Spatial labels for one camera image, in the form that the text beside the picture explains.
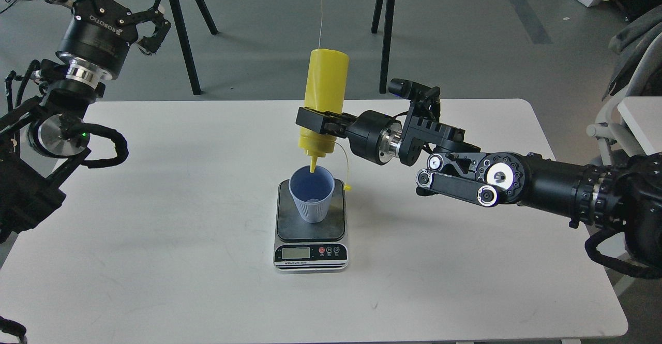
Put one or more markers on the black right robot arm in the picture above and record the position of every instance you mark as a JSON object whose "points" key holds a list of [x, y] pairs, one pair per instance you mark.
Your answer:
{"points": [[622, 201]]}

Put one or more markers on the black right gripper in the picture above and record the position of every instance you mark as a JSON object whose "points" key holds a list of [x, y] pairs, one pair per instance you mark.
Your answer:
{"points": [[373, 136]]}

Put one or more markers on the digital kitchen scale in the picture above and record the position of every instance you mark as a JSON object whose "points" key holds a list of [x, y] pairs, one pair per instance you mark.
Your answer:
{"points": [[302, 247]]}

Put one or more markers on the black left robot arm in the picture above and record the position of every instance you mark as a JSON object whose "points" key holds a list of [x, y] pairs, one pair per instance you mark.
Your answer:
{"points": [[44, 135]]}

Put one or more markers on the grey office chair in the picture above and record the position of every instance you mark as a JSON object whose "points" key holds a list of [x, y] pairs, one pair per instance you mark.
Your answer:
{"points": [[636, 74]]}

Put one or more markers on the blue plastic cup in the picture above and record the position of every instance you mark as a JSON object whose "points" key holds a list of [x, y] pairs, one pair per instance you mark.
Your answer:
{"points": [[312, 192]]}

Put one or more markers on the yellow squeeze bottle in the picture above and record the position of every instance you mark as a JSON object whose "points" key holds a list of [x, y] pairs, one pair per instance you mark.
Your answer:
{"points": [[325, 91]]}

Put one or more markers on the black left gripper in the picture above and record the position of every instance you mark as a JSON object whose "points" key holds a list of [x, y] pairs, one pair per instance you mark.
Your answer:
{"points": [[98, 33]]}

